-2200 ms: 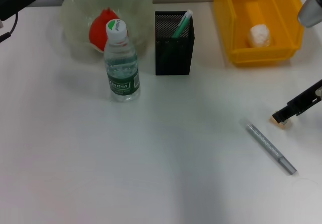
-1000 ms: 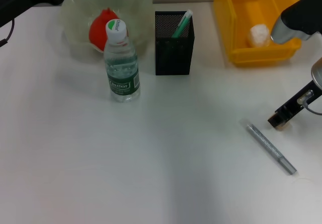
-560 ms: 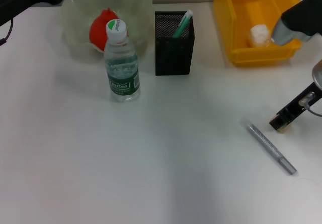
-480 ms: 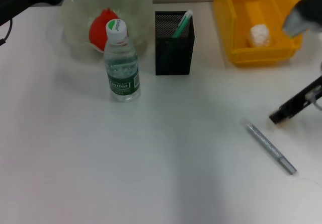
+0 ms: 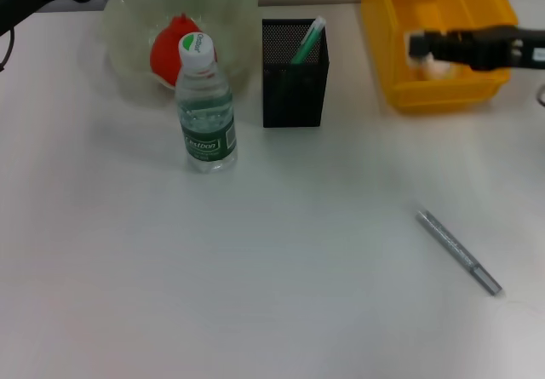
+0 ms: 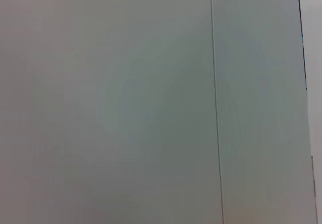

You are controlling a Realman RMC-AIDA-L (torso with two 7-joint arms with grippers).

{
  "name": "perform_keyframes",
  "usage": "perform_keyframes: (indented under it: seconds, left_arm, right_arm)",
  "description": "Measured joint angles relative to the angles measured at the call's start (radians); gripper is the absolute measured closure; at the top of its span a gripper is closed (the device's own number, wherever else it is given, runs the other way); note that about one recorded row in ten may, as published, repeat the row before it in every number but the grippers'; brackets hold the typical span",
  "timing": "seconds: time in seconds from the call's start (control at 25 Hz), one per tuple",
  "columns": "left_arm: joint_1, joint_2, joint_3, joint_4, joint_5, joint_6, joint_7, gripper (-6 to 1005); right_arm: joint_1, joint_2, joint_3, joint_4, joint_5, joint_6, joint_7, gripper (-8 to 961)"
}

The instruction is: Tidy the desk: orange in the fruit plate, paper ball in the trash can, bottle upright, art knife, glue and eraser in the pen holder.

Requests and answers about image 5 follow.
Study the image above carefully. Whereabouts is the mint green pen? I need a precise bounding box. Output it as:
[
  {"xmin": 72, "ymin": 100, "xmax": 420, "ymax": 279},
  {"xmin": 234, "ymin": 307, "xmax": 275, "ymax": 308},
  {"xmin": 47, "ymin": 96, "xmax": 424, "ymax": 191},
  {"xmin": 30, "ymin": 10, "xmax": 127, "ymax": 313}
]
[{"xmin": 290, "ymin": 15, "xmax": 328, "ymax": 65}]

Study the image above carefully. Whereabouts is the grey silver pen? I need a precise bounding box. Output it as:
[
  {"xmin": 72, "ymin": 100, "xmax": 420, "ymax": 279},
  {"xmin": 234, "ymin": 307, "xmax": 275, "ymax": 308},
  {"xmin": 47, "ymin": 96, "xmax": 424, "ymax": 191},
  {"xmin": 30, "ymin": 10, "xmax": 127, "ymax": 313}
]
[{"xmin": 416, "ymin": 210, "xmax": 503, "ymax": 297}]

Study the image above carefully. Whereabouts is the red-orange fruit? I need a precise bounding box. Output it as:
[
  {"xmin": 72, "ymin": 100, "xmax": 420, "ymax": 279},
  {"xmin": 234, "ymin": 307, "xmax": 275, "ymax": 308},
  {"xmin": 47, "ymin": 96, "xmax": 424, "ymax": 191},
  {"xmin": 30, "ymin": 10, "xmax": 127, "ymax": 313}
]
[{"xmin": 149, "ymin": 11, "xmax": 218, "ymax": 89}]

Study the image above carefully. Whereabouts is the translucent green fruit bowl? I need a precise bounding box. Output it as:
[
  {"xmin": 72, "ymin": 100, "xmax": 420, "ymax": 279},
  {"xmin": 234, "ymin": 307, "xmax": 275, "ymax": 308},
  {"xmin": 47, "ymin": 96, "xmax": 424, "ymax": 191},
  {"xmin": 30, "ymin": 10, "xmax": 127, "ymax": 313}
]
[{"xmin": 100, "ymin": 0, "xmax": 260, "ymax": 107}]

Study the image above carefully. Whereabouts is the grey left gripper cable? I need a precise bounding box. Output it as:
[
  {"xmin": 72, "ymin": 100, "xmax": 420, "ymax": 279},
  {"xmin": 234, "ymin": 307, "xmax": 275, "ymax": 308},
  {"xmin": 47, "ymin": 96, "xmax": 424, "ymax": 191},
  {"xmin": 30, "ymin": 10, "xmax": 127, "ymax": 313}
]
[{"xmin": 0, "ymin": 27, "xmax": 16, "ymax": 73}]

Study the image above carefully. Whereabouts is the yellow plastic bin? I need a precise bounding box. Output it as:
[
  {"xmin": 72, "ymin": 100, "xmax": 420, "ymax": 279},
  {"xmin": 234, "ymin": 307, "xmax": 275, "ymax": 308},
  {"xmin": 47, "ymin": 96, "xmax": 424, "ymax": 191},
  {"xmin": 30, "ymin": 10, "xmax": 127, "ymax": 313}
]
[{"xmin": 360, "ymin": 0, "xmax": 519, "ymax": 114}]

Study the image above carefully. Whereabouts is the white paper ball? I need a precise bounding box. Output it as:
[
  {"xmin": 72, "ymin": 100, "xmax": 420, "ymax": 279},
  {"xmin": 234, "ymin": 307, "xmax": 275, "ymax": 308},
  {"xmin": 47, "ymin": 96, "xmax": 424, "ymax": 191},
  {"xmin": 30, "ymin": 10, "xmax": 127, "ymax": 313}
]
[{"xmin": 419, "ymin": 57, "xmax": 461, "ymax": 80}]

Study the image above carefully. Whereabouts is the clear green-label water bottle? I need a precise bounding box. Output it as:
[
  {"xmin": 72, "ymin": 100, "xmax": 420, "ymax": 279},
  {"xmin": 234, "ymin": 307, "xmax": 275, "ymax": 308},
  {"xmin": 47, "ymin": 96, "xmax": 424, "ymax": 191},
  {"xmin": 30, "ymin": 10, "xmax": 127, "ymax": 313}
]
[{"xmin": 175, "ymin": 32, "xmax": 238, "ymax": 174}]

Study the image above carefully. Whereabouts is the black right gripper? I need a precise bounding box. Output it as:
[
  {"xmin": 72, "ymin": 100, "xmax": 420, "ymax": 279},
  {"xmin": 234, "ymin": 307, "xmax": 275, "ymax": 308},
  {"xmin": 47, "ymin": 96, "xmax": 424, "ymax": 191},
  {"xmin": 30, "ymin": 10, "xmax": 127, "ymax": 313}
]
[{"xmin": 409, "ymin": 24, "xmax": 545, "ymax": 72}]

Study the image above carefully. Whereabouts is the black mesh pen holder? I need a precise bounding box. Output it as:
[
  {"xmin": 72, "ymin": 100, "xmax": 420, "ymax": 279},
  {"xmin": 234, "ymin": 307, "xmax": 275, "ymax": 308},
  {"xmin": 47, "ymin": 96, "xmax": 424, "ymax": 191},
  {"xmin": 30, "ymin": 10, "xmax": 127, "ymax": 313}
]
[{"xmin": 261, "ymin": 18, "xmax": 331, "ymax": 129}]

